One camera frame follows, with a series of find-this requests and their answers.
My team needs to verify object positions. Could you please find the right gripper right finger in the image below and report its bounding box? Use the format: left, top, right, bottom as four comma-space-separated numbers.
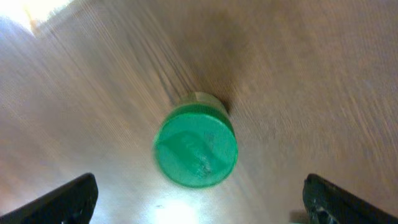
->
303, 174, 397, 224

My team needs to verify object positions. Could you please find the green lid jar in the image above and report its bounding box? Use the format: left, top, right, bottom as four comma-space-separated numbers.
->
153, 91, 238, 189

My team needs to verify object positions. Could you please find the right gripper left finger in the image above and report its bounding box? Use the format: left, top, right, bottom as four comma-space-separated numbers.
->
1, 173, 98, 223

